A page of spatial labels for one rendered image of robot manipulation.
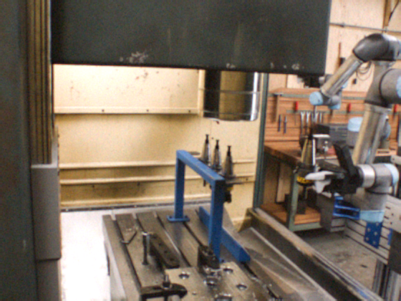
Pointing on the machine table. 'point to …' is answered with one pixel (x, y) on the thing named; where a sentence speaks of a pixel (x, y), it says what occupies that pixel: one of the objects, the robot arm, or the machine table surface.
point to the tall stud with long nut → (145, 246)
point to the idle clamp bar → (162, 252)
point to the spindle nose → (229, 95)
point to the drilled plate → (195, 282)
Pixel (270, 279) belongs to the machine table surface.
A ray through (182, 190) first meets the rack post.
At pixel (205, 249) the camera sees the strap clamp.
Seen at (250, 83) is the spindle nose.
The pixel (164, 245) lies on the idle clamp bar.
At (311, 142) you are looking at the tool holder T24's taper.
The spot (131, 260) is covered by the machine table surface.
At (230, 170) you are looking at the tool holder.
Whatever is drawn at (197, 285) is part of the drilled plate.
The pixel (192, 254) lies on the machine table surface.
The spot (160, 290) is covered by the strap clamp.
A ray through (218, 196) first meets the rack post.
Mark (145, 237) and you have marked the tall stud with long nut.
